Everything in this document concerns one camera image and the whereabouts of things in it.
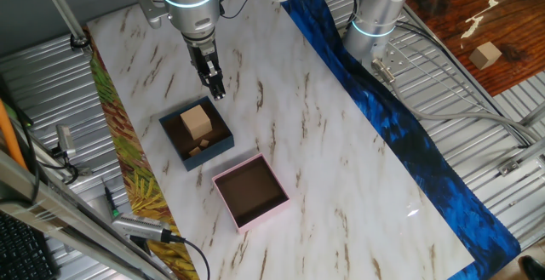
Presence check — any white marble pattern mat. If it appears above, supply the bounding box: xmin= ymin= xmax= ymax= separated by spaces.
xmin=86 ymin=0 xmax=476 ymax=280

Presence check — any black camera cable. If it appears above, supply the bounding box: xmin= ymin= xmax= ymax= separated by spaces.
xmin=168 ymin=231 xmax=212 ymax=280

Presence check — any aluminium rail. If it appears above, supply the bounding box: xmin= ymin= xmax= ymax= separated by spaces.
xmin=496 ymin=137 xmax=545 ymax=177
xmin=517 ymin=100 xmax=545 ymax=129

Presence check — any grey metal rod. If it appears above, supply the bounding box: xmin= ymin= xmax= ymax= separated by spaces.
xmin=36 ymin=0 xmax=89 ymax=43

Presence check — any brown wood pattern board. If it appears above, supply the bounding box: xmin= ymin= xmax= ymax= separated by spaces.
xmin=404 ymin=0 xmax=545 ymax=98

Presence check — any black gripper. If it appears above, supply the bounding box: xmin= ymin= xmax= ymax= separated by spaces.
xmin=186 ymin=37 xmax=227 ymax=101

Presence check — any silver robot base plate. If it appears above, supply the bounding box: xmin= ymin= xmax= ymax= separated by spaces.
xmin=361 ymin=37 xmax=413 ymax=77

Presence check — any blue painted cloth strip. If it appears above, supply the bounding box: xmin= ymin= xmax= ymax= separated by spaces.
xmin=280 ymin=0 xmax=522 ymax=280

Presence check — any aluminium frame beam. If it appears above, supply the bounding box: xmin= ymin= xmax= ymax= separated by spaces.
xmin=0 ymin=148 xmax=174 ymax=280

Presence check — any yellow green painted cloth strip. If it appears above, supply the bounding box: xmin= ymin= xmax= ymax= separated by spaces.
xmin=83 ymin=26 xmax=201 ymax=280

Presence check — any large wooden cube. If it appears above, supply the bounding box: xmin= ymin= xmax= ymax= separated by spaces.
xmin=180 ymin=104 xmax=213 ymax=141

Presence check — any silver ribbed camera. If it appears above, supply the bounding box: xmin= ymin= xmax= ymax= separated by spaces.
xmin=111 ymin=212 xmax=172 ymax=243

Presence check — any pink cardboard box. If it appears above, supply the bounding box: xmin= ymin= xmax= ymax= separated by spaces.
xmin=211 ymin=152 xmax=292 ymax=235

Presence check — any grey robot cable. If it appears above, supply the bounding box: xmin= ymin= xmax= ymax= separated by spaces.
xmin=370 ymin=57 xmax=542 ymax=145

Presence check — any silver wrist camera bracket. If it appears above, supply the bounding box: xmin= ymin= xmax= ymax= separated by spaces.
xmin=135 ymin=0 xmax=170 ymax=30

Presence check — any black shoe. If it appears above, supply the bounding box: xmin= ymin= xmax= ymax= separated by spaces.
xmin=520 ymin=254 xmax=545 ymax=280

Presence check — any orange pole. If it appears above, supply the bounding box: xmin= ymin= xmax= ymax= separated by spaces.
xmin=0 ymin=98 xmax=29 ymax=171

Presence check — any black rod base knob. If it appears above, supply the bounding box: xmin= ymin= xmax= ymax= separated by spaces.
xmin=69 ymin=33 xmax=91 ymax=53

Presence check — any dark blue cardboard box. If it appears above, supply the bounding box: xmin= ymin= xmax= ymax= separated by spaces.
xmin=158 ymin=95 xmax=236 ymax=172

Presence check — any black keyboard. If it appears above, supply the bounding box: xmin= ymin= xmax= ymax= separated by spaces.
xmin=0 ymin=210 xmax=60 ymax=280

